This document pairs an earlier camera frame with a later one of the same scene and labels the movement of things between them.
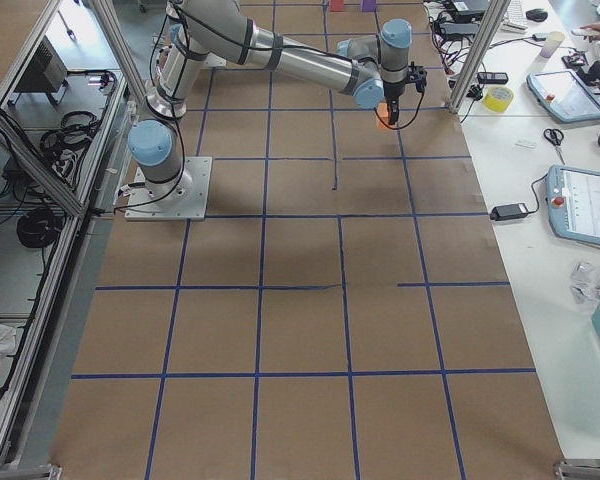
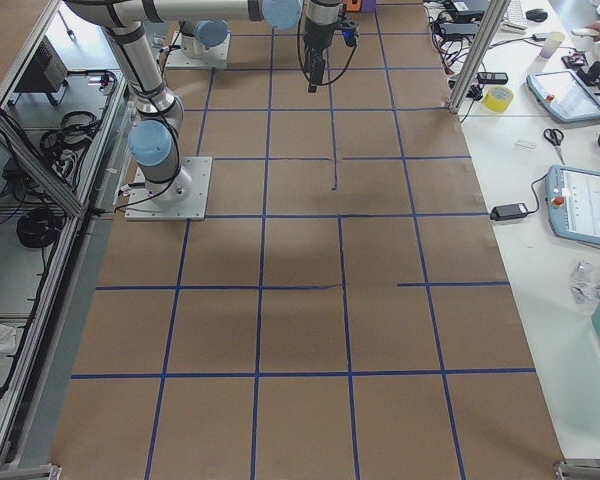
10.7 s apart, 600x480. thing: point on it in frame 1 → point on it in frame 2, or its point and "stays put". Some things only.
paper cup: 551,44 stays put
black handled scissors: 555,136 stays put
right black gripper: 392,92 → 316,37
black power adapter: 510,211 stays put
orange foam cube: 382,118 → 354,5
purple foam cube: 369,5 stays put
